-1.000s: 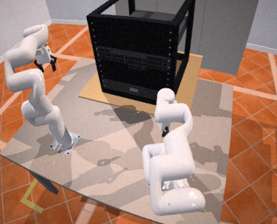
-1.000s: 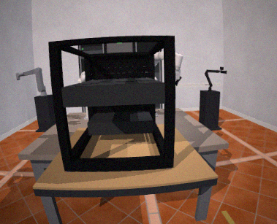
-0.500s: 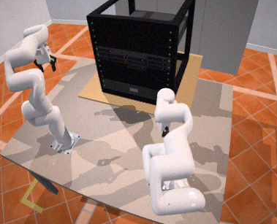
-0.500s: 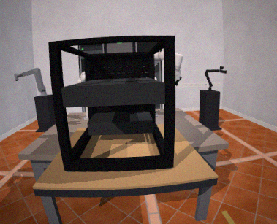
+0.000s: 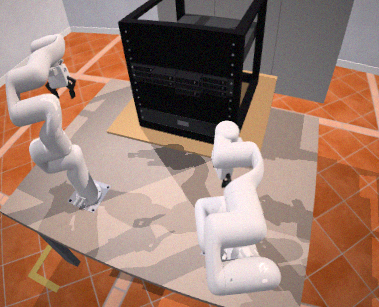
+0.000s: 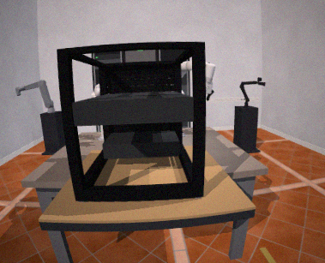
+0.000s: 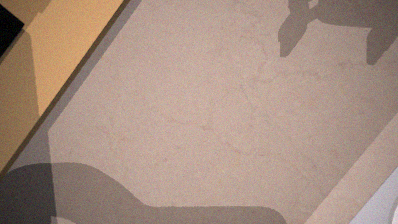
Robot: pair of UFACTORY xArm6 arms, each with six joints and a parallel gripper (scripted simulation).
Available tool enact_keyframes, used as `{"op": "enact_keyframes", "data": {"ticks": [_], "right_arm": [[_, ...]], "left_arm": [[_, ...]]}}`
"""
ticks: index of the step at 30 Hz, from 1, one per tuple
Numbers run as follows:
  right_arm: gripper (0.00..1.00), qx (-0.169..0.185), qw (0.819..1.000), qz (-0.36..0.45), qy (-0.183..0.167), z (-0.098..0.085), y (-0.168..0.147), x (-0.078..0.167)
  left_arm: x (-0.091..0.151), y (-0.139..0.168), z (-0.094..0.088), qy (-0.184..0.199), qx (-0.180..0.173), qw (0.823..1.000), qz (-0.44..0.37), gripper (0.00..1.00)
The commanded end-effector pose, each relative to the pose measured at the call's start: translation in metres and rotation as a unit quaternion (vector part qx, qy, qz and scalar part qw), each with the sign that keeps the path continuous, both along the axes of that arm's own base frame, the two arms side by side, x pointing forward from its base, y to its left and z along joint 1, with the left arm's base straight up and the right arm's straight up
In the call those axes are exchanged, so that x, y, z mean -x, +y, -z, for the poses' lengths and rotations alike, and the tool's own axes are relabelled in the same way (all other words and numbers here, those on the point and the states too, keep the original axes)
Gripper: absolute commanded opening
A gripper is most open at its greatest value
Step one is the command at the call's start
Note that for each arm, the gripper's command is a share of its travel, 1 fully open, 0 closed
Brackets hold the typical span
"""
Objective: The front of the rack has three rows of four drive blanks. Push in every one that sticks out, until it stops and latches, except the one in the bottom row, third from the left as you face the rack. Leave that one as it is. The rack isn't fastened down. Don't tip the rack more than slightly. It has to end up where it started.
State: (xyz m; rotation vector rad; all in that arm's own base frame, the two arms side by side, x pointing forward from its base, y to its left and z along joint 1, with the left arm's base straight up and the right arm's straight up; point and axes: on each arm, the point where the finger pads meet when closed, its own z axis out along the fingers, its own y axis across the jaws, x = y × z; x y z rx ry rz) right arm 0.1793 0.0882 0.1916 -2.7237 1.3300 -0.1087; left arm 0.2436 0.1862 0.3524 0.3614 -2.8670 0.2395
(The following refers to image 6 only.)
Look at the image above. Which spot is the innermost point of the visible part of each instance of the tan wooden board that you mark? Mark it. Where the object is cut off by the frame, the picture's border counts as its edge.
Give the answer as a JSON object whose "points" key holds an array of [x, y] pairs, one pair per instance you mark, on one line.
{"points": [[221, 194]]}

